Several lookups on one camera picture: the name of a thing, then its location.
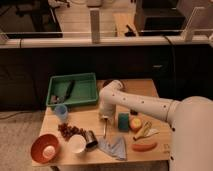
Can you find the small metal cup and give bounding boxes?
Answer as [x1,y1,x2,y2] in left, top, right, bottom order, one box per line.
[86,130,98,149]

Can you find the silver metal fork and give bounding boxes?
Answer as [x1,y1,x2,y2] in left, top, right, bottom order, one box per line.
[103,118,108,138]

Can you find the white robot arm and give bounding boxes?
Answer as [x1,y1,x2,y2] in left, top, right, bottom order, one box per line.
[99,80,213,171]

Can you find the green plastic tray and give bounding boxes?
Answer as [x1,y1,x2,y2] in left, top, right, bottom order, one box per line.
[46,73,98,108]

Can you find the dark utensil in tray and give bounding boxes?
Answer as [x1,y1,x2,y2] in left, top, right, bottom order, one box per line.
[65,80,75,99]

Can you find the small grey object in tray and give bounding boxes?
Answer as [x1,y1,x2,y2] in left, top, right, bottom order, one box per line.
[50,95,60,104]

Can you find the green sponge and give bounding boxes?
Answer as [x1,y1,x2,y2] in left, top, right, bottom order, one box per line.
[118,113,129,132]

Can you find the black rectangular block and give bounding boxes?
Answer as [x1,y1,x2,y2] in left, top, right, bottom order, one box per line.
[130,110,138,116]

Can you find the orange peach fruit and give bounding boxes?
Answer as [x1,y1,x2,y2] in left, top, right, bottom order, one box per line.
[130,118,142,132]

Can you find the blue grey cloth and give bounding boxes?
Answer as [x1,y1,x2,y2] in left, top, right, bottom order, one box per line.
[98,136,127,161]

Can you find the purple bowl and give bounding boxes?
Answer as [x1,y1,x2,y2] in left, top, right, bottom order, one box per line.
[103,79,124,90]

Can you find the white cup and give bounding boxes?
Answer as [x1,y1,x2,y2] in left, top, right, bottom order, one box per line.
[69,135,86,155]

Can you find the dark red grape bunch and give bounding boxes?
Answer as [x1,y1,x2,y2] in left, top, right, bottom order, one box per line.
[58,123,86,141]

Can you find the light blue plastic cup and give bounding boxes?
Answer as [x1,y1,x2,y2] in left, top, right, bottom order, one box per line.
[54,104,68,122]

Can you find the orange sausage toy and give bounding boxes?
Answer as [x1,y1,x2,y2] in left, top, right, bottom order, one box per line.
[132,142,158,152]

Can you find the banana peel toy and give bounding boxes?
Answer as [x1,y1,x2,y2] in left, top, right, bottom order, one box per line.
[133,121,158,141]

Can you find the white egg object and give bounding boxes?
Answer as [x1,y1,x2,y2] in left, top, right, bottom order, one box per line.
[43,146,55,159]

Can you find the red bowl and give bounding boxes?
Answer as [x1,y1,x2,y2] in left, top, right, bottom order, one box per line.
[30,134,60,164]

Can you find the black object on far desk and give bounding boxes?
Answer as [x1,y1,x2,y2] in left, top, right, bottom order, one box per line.
[124,25,136,37]

